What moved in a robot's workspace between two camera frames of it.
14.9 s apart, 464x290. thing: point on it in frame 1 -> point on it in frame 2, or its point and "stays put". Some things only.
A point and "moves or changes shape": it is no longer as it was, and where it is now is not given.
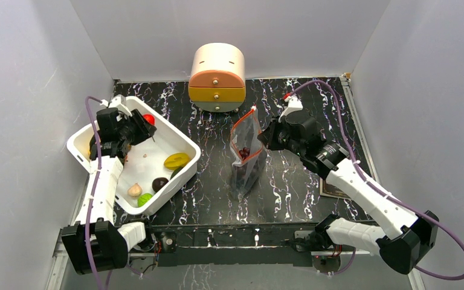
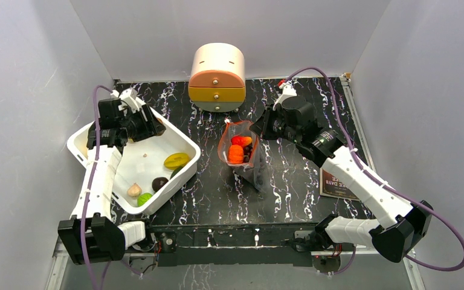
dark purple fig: (158, 182) stays put
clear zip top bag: (248, 157) moves or changes shape
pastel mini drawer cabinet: (217, 81) stays put
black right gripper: (271, 136) -> (264, 125)
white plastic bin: (155, 170) stays put
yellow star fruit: (176, 161) stays put
